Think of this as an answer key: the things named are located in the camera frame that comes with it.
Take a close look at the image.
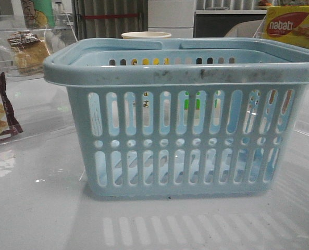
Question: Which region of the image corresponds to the packaged bread clear wrapper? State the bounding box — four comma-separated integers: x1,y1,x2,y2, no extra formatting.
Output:
7,31,50,76

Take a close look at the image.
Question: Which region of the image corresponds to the green cartoon drink carton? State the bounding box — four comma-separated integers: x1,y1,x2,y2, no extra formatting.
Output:
21,0,55,29

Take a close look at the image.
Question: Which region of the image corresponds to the cream paper cup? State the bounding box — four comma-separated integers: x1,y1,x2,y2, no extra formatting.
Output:
121,31,171,39

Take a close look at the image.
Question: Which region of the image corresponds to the light blue plastic basket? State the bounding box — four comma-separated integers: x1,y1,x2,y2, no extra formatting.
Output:
43,38,309,197

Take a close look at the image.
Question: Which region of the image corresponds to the yellow nabati wafer box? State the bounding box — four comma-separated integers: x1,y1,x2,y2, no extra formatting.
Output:
262,6,309,49

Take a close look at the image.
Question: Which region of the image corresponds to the white cabinet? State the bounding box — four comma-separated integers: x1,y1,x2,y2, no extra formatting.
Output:
147,1,196,38

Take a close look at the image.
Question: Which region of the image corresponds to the clear acrylic display shelf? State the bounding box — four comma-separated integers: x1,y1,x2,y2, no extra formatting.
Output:
0,14,77,82

